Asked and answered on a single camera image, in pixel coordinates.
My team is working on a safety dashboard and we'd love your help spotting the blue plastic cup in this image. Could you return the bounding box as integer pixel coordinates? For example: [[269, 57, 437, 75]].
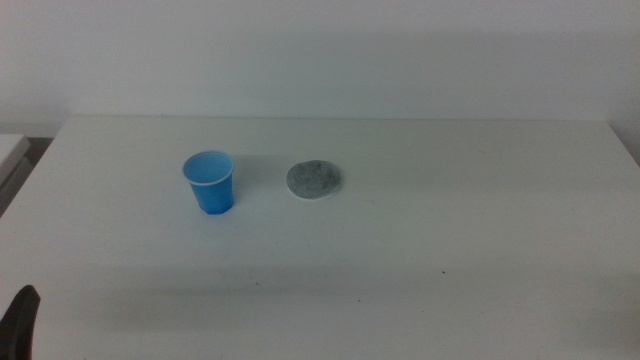
[[181, 150, 236, 216]]

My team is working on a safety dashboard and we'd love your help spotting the round grey cup mat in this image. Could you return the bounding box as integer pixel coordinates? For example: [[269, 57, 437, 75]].
[[285, 159, 344, 201]]

